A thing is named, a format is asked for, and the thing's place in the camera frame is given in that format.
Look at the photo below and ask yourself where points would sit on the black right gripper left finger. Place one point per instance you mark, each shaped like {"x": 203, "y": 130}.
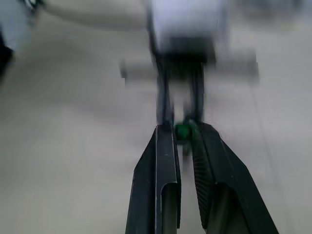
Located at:
{"x": 151, "y": 185}

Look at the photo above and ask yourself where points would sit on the green marker cap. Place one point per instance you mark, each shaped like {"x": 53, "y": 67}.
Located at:
{"x": 183, "y": 132}

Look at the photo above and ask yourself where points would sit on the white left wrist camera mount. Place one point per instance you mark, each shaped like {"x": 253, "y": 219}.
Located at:
{"x": 187, "y": 17}

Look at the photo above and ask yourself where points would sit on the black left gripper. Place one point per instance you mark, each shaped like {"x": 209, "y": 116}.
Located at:
{"x": 187, "y": 52}

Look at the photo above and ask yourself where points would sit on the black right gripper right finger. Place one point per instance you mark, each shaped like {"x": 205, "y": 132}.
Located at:
{"x": 226, "y": 185}

